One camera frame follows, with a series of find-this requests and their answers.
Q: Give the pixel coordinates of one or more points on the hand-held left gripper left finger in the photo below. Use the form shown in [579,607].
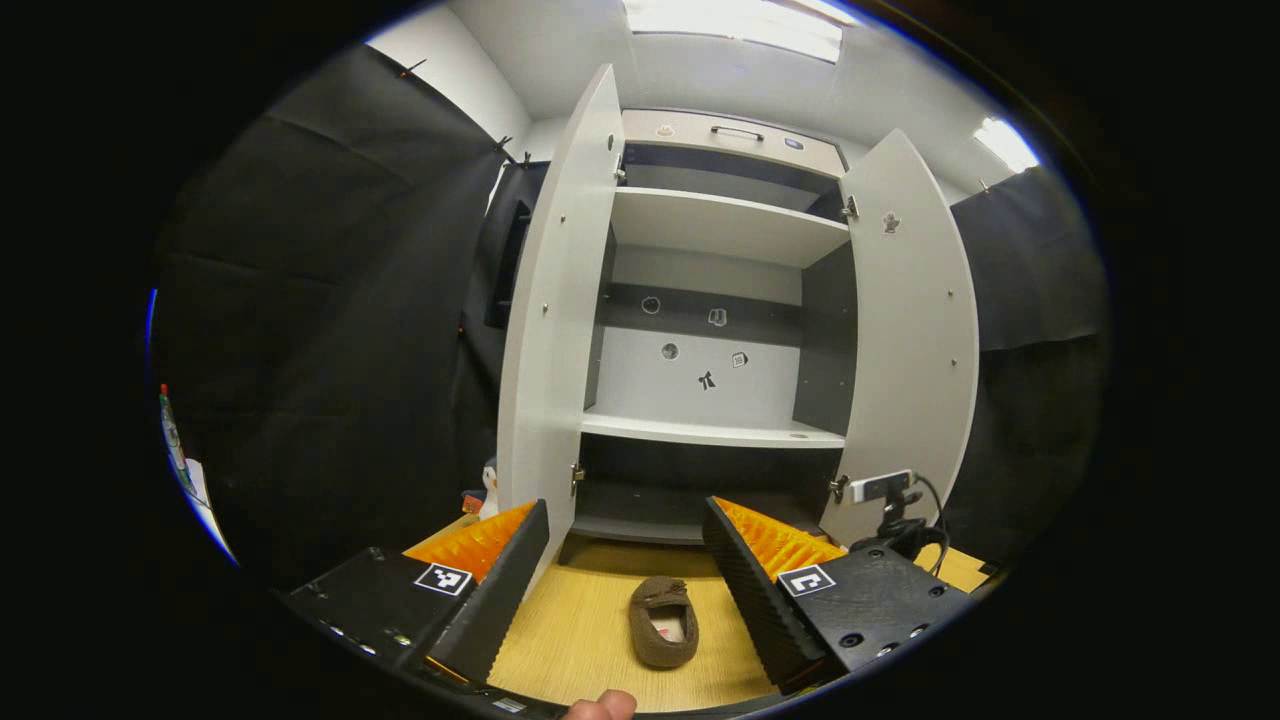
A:
[500,590]

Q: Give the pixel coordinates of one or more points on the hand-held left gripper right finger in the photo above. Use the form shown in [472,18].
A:
[750,590]

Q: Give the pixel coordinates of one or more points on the brown suede shoe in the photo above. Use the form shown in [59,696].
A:
[662,625]

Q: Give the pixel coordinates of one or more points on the white shoe cabinet door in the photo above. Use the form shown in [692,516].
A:
[555,330]
[915,360]

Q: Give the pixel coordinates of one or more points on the white grey shoe cabinet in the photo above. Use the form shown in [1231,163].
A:
[720,225]

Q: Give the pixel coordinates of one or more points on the small red orange toy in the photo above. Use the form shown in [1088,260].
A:
[473,502]

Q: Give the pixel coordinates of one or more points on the penguin plush toy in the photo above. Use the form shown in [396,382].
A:
[490,490]

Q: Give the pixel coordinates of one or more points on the black backdrop cloth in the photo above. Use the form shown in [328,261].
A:
[1040,400]
[320,350]

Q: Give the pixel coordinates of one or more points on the small ceiling light panel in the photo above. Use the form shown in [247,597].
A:
[1005,145]

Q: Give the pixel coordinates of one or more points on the large ceiling light panel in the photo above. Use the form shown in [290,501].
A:
[740,25]

